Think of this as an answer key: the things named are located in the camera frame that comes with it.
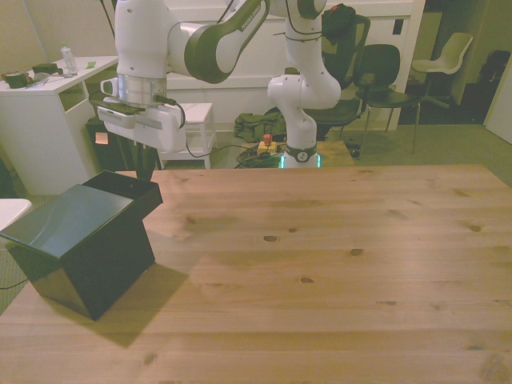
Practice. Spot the black computer tower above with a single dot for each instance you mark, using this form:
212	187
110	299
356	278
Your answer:
108	152

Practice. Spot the black drawer cabinet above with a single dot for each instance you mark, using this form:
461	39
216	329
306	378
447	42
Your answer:
80	248

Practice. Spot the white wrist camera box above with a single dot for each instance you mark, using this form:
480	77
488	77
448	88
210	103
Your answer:
116	116

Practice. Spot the yellow red emergency stop button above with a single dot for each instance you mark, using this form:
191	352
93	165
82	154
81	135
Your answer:
267	145

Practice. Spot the clear plastic bottle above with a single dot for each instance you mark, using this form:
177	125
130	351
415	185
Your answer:
69	58

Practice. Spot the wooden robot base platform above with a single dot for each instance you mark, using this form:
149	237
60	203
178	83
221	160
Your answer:
338	154

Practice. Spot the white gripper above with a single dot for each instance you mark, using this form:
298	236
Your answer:
160	128

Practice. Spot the white desk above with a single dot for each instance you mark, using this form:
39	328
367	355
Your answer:
40	120

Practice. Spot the white plastic chair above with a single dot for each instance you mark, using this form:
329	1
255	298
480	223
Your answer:
444	56

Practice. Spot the green cloth bag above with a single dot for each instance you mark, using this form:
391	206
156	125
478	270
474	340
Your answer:
256	126

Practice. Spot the dark green pouch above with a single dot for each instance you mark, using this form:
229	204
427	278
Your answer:
45	68

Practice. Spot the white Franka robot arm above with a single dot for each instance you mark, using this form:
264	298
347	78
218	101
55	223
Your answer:
304	88

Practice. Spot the black plastic chair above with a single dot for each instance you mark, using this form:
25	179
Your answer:
384	80

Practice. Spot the small white side table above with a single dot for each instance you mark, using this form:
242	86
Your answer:
200	120

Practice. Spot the green sticky note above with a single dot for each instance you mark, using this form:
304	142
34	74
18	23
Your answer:
90	64

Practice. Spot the black mesh office chair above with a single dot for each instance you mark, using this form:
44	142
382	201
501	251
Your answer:
346	60

